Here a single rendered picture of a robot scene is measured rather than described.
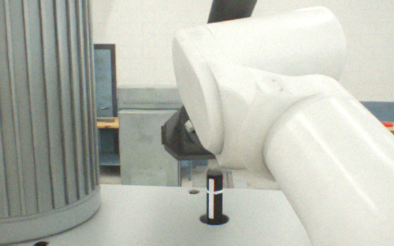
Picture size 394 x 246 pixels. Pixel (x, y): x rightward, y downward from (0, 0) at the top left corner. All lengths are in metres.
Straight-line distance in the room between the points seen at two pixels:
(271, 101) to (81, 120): 0.31
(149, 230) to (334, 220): 0.33
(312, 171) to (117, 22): 7.10
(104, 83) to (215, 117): 7.07
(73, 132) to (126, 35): 6.76
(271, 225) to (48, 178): 0.26
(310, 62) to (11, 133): 0.31
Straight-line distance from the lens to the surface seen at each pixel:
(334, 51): 0.31
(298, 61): 0.30
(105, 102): 7.34
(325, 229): 0.19
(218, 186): 0.49
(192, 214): 0.53
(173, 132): 0.47
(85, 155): 0.50
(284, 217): 0.53
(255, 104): 0.23
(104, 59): 7.27
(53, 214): 0.49
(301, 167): 0.21
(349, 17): 7.23
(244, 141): 0.24
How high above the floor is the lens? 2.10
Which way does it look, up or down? 11 degrees down
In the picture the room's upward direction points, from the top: straight up
